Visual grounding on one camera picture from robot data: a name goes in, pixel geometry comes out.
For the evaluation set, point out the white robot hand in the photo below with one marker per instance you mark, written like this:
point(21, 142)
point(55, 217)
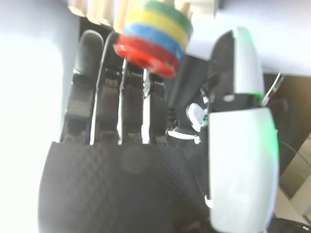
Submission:
point(116, 189)

